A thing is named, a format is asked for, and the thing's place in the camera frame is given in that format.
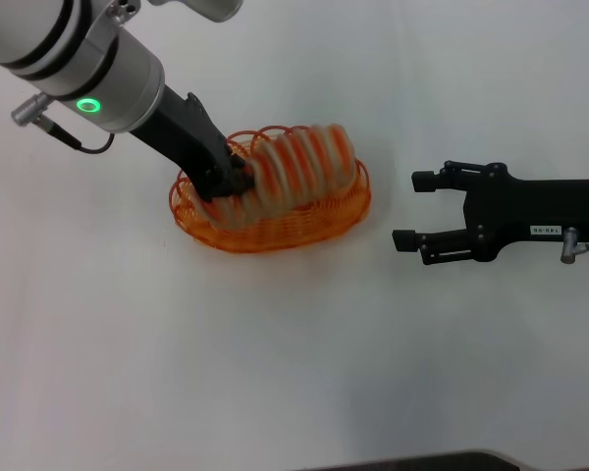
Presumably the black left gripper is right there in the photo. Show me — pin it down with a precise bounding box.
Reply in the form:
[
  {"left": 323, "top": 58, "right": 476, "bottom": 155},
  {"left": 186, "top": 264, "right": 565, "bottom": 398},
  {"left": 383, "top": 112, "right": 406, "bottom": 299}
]
[{"left": 127, "top": 85, "right": 257, "bottom": 203}]

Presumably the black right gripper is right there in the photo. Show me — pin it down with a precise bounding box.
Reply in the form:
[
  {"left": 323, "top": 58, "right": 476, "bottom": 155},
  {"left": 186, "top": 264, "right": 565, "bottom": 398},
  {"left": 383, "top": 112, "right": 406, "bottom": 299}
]
[{"left": 391, "top": 160, "right": 589, "bottom": 267}]

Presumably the orange striped sliced bread loaf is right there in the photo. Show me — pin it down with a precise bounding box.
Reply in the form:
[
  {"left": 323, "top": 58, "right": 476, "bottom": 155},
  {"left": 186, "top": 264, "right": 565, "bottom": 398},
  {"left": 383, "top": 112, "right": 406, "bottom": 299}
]
[{"left": 203, "top": 122, "right": 360, "bottom": 230}]

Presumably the orange wire basket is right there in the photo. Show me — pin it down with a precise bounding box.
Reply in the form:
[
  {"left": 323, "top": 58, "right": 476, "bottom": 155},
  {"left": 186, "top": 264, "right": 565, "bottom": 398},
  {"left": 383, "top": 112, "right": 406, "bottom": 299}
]
[{"left": 167, "top": 124, "right": 373, "bottom": 254}]

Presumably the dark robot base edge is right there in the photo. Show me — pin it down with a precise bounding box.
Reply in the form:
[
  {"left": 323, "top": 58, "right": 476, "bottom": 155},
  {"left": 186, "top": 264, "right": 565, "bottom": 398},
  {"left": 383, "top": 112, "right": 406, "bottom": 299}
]
[{"left": 294, "top": 447, "right": 527, "bottom": 471}]

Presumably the right arm cable with plug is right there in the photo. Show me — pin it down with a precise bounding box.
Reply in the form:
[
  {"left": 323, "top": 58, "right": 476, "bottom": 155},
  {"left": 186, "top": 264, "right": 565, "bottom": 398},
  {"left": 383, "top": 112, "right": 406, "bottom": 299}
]
[{"left": 560, "top": 226, "right": 589, "bottom": 265}]

